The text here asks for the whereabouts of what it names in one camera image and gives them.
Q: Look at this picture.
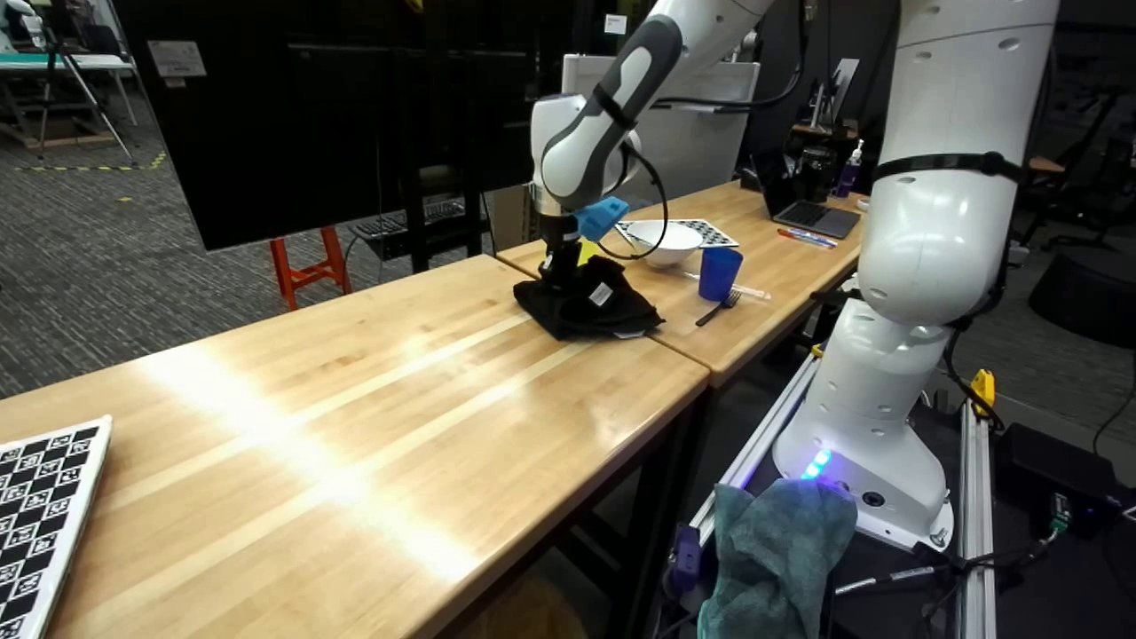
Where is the grey laptop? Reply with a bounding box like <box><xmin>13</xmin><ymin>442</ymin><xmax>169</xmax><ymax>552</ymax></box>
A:
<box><xmin>751</xmin><ymin>144</ymin><xmax>865</xmax><ymax>244</ymax></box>

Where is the cardboard box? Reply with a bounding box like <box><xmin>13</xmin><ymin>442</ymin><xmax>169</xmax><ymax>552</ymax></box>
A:
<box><xmin>481</xmin><ymin>181</ymin><xmax>540</xmax><ymax>255</ymax></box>

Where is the black power box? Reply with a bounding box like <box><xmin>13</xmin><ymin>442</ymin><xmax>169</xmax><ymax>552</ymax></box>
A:
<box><xmin>1002</xmin><ymin>422</ymin><xmax>1120</xmax><ymax>506</ymax></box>

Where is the white partition board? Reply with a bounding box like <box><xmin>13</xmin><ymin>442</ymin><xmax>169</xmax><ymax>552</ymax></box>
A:
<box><xmin>557</xmin><ymin>50</ymin><xmax>763</xmax><ymax>209</ymax></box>

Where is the yellow clamp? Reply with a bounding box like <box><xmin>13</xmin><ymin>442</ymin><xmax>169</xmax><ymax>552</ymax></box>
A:
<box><xmin>964</xmin><ymin>366</ymin><xmax>1002</xmax><ymax>415</ymax></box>

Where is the black office chair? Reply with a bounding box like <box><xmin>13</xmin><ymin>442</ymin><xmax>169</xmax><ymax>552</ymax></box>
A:
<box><xmin>1024</xmin><ymin>92</ymin><xmax>1136</xmax><ymax>351</ymax></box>

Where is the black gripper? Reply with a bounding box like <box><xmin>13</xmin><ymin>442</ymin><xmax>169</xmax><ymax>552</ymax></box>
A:
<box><xmin>535</xmin><ymin>209</ymin><xmax>584</xmax><ymax>295</ymax></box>

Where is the aluminium rail with yellow clamp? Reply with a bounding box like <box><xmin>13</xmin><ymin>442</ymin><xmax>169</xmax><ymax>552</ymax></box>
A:
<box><xmin>955</xmin><ymin>396</ymin><xmax>1004</xmax><ymax>639</ymax></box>

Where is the blue plastic cup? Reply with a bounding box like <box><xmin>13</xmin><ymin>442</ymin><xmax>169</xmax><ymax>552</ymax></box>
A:
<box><xmin>697</xmin><ymin>240</ymin><xmax>744</xmax><ymax>305</ymax></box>

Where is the large tag calibration board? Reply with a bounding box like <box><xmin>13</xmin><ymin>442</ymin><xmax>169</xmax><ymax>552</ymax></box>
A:
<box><xmin>0</xmin><ymin>412</ymin><xmax>117</xmax><ymax>639</ymax></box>

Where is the white bowl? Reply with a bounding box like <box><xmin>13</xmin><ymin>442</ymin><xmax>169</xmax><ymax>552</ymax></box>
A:
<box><xmin>613</xmin><ymin>215</ymin><xmax>708</xmax><ymax>270</ymax></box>

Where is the white spray bottle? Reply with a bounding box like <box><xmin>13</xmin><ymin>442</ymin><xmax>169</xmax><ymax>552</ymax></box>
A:
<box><xmin>837</xmin><ymin>134</ymin><xmax>871</xmax><ymax>199</ymax></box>

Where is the camera tripod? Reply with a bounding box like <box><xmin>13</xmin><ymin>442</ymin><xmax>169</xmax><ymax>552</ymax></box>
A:
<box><xmin>27</xmin><ymin>0</ymin><xmax>136</xmax><ymax>160</ymax></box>

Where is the blue wrist camera housing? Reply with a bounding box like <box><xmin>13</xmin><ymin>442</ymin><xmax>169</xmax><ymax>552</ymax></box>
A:
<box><xmin>575</xmin><ymin>193</ymin><xmax>635</xmax><ymax>244</ymax></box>

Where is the teal cloth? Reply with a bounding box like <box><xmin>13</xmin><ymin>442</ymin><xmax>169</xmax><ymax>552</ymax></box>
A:
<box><xmin>693</xmin><ymin>476</ymin><xmax>860</xmax><ymax>639</ymax></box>

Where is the aluminium rail beside table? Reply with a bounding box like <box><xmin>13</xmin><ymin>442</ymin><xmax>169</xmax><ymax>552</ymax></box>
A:
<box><xmin>688</xmin><ymin>348</ymin><xmax>828</xmax><ymax>550</ymax></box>

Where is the orange sawhorse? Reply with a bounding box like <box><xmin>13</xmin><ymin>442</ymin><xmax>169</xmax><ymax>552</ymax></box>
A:
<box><xmin>265</xmin><ymin>224</ymin><xmax>355</xmax><ymax>313</ymax></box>

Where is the black chair behind table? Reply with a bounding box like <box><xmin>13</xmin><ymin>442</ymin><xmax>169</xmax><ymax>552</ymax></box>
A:
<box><xmin>364</xmin><ymin>155</ymin><xmax>490</xmax><ymax>278</ymax></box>

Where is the black camera cable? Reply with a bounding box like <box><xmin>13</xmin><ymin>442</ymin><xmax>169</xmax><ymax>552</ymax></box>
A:
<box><xmin>608</xmin><ymin>137</ymin><xmax>673</xmax><ymax>267</ymax></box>

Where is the thin black pen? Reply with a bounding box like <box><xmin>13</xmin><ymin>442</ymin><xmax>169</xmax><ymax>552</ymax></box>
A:
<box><xmin>693</xmin><ymin>295</ymin><xmax>740</xmax><ymax>329</ymax></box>

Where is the black towel with white label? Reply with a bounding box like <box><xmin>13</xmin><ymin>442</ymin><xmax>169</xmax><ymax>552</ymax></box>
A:
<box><xmin>510</xmin><ymin>255</ymin><xmax>667</xmax><ymax>343</ymax></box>

